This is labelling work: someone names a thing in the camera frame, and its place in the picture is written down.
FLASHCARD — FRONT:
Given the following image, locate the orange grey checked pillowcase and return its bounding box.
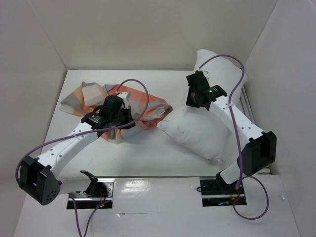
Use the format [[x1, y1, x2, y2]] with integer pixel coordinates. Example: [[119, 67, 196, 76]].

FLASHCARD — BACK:
[[60, 82, 173, 144]]

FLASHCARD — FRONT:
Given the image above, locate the white pillow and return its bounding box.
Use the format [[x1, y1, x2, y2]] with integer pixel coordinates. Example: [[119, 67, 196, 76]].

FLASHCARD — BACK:
[[157, 49, 248, 165]]

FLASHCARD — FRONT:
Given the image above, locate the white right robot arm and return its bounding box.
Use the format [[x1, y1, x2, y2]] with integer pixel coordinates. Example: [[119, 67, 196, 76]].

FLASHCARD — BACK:
[[186, 71, 277, 194]]

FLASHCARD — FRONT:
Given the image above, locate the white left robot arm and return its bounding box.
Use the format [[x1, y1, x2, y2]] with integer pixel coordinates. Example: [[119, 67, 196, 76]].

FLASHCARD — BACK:
[[18, 92, 135, 205]]

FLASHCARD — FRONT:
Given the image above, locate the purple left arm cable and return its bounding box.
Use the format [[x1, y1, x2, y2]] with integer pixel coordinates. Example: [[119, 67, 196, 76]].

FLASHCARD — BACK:
[[15, 79, 149, 237]]

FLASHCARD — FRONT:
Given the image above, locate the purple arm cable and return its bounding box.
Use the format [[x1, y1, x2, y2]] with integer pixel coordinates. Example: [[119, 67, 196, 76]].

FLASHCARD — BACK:
[[198, 54, 270, 220], [15, 79, 149, 237]]

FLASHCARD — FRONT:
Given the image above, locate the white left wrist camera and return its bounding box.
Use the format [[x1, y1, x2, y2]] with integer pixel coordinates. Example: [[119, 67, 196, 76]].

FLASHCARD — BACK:
[[117, 91, 131, 102]]

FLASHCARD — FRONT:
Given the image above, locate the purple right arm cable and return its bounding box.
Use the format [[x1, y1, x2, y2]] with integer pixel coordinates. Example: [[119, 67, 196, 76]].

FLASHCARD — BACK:
[[198, 54, 270, 220]]

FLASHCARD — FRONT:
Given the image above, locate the aluminium rail frame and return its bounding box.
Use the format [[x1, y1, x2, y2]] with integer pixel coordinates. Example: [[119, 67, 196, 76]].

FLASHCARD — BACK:
[[240, 86, 272, 175]]

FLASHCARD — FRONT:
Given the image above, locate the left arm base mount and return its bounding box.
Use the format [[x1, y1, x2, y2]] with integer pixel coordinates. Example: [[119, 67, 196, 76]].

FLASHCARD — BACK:
[[72, 170, 115, 209]]

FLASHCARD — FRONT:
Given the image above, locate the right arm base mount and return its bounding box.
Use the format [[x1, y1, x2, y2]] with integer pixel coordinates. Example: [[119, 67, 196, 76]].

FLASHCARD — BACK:
[[196, 177, 247, 207]]

